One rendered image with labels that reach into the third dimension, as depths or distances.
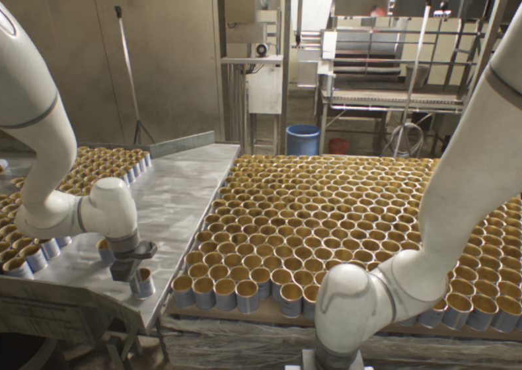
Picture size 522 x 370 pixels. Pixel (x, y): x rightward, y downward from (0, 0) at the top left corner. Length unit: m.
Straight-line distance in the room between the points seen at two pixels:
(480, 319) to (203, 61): 3.13
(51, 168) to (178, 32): 2.99
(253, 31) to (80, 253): 2.46
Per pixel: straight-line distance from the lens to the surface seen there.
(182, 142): 2.20
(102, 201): 0.87
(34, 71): 0.48
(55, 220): 0.89
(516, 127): 0.28
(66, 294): 1.22
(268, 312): 1.02
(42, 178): 0.70
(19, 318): 1.55
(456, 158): 0.32
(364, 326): 0.60
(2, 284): 1.37
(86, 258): 1.39
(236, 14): 3.11
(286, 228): 1.23
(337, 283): 0.56
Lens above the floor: 1.90
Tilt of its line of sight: 29 degrees down
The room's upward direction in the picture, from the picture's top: straight up
